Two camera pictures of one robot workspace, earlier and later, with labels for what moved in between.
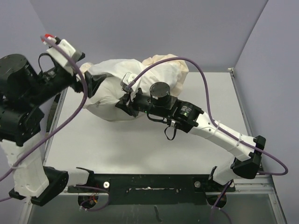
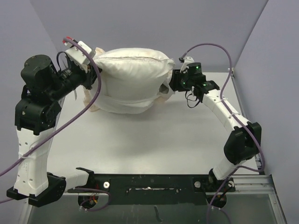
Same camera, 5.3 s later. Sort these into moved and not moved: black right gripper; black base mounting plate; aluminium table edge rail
Moved: black right gripper
Not moved: aluminium table edge rail; black base mounting plate
